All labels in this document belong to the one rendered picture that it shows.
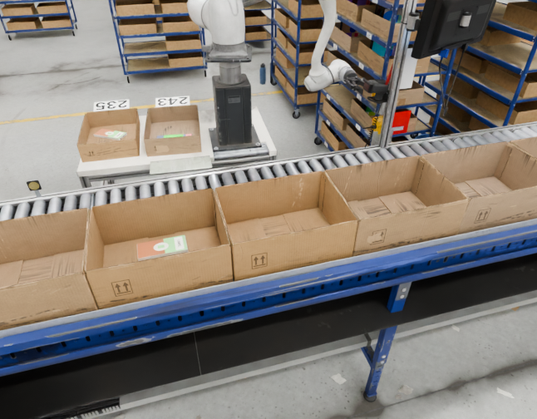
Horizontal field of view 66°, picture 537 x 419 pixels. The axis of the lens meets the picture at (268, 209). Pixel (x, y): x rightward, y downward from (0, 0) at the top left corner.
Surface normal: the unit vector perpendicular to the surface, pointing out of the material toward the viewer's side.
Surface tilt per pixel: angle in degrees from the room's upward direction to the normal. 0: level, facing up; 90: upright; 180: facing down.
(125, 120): 88
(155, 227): 89
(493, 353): 0
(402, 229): 91
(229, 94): 90
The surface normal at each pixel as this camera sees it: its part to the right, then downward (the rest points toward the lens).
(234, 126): 0.21, 0.60
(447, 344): 0.00, -0.79
